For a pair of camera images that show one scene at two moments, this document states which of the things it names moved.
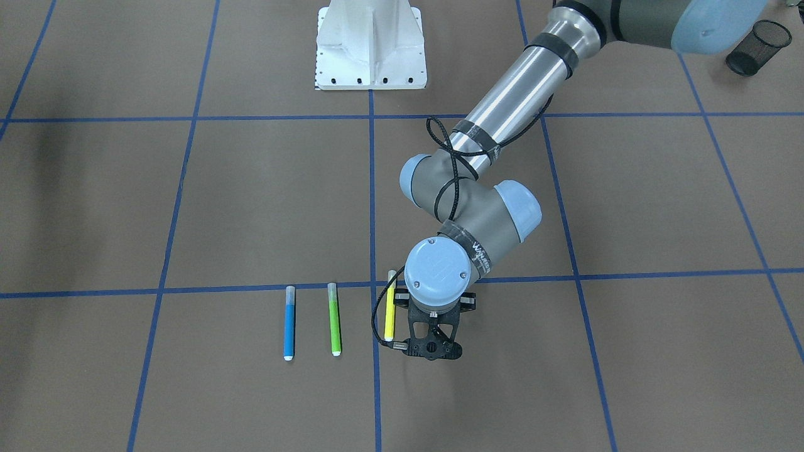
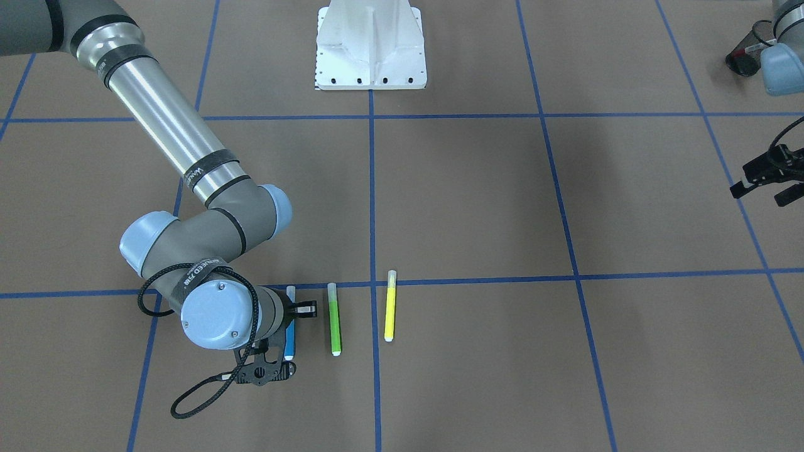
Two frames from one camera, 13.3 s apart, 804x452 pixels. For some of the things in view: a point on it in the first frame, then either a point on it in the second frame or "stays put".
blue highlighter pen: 289,332 stays put
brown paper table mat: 196,242 stays put
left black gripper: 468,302 -> 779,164
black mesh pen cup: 758,47 stays put
